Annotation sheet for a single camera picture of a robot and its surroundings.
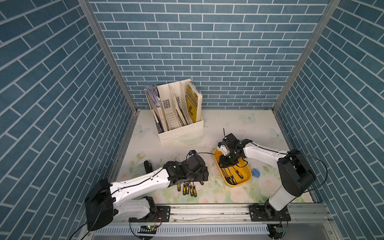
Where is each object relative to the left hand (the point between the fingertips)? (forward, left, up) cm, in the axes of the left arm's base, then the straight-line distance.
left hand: (206, 177), depth 76 cm
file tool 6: (-5, +6, -10) cm, 12 cm away
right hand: (+10, -10, -8) cm, 16 cm away
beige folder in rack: (+40, +17, +10) cm, 44 cm away
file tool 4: (-3, +12, -9) cm, 15 cm away
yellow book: (+46, +7, +12) cm, 48 cm away
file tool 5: (-4, +8, -10) cm, 13 cm away
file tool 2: (+6, -19, -9) cm, 22 cm away
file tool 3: (-2, +15, -10) cm, 18 cm away
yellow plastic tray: (+3, -18, +6) cm, 19 cm away
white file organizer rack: (+40, +18, +10) cm, 45 cm away
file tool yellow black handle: (+3, -13, -9) cm, 16 cm away
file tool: (+4, -16, -10) cm, 19 cm away
